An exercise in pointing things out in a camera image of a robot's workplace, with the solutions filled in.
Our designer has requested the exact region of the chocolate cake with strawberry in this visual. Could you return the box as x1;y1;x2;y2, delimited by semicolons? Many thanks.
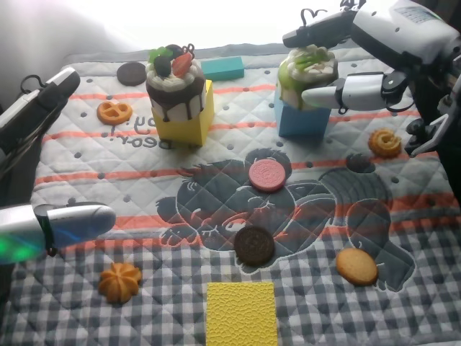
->
145;43;207;124

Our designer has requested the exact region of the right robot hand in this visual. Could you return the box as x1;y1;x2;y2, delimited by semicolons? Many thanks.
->
282;0;459;111

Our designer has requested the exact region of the yellow cube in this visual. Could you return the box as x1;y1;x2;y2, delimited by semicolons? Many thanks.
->
152;79;215;147

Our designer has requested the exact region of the round plain golden biscuit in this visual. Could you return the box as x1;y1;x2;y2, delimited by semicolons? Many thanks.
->
336;247;380;287

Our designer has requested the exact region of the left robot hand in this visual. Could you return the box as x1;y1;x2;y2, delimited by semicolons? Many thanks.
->
0;66;117;267

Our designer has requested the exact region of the dark curtain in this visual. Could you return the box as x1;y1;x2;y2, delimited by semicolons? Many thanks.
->
430;0;461;37

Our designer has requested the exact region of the plain dark round cookie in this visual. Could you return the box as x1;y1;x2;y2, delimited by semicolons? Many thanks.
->
116;61;148;87

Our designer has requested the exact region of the pretzel shaped cookie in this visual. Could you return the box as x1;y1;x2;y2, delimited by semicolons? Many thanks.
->
97;100;132;125

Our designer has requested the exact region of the orange flower shaped cookie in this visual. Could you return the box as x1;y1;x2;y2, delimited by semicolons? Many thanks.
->
99;262;143;304

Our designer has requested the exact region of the yellow textured square pad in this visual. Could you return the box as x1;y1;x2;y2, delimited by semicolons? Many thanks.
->
206;281;279;346

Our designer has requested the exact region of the grey quilt with bear print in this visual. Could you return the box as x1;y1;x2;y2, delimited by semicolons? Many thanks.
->
0;35;461;346

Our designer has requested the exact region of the blue cube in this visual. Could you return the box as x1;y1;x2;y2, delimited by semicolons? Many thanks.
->
274;89;331;138

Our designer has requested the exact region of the swirl butter cookie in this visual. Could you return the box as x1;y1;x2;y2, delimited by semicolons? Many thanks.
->
367;128;402;157

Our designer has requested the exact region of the teal rectangular block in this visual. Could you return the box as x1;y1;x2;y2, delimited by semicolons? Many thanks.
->
200;56;245;82

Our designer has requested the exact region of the green cream cake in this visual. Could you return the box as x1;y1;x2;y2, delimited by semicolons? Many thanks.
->
276;44;340;111

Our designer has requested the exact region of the pink sandwich cookie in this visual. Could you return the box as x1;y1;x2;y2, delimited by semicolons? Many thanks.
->
249;159;287;192

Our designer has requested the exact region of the dark brown sandwich cookie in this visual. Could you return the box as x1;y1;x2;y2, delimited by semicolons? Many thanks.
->
233;226;276;267

